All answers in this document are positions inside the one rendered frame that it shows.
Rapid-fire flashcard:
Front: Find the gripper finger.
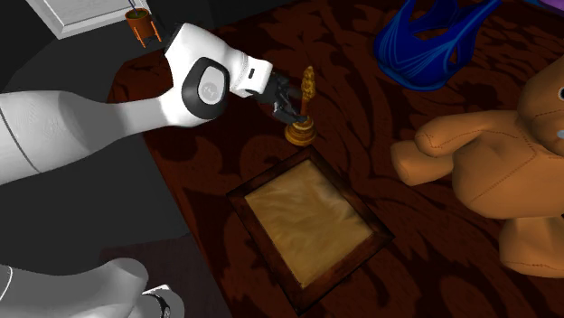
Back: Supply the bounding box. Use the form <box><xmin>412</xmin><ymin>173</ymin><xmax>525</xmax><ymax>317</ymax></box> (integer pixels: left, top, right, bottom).
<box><xmin>271</xmin><ymin>98</ymin><xmax>308</xmax><ymax>126</ymax></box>
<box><xmin>285</xmin><ymin>82</ymin><xmax>306</xmax><ymax>101</ymax></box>

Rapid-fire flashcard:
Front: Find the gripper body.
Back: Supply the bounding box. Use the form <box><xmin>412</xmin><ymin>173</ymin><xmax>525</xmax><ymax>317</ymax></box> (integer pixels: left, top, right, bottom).
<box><xmin>252</xmin><ymin>71</ymin><xmax>293</xmax><ymax>106</ymax></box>

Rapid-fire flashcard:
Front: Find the golden figurine on round base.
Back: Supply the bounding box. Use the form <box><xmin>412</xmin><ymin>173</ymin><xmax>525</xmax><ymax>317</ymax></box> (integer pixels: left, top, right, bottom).
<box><xmin>284</xmin><ymin>65</ymin><xmax>319</xmax><ymax>148</ymax></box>

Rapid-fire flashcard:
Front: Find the blue openwork basket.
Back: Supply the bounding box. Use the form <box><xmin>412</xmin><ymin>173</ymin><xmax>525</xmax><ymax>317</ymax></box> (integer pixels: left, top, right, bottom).
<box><xmin>372</xmin><ymin>0</ymin><xmax>503</xmax><ymax>93</ymax></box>

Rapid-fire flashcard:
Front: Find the potted plant in orange stand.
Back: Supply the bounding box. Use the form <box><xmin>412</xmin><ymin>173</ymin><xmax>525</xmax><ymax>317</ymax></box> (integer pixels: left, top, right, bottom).
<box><xmin>124</xmin><ymin>0</ymin><xmax>164</xmax><ymax>49</ymax></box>

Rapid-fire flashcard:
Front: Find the white framed panel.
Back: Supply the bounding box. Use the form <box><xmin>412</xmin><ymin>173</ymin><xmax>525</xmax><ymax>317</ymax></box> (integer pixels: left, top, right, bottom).
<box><xmin>25</xmin><ymin>0</ymin><xmax>152</xmax><ymax>41</ymax></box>

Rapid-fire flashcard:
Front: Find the tan teddy bear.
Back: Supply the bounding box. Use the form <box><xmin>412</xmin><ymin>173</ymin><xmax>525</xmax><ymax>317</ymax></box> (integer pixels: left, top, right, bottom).
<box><xmin>390</xmin><ymin>54</ymin><xmax>564</xmax><ymax>280</ymax></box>

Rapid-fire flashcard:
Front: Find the dark wooden picture frame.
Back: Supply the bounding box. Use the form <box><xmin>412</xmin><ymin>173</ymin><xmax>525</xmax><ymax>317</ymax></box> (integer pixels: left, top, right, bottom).
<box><xmin>225</xmin><ymin>145</ymin><xmax>396</xmax><ymax>317</ymax></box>

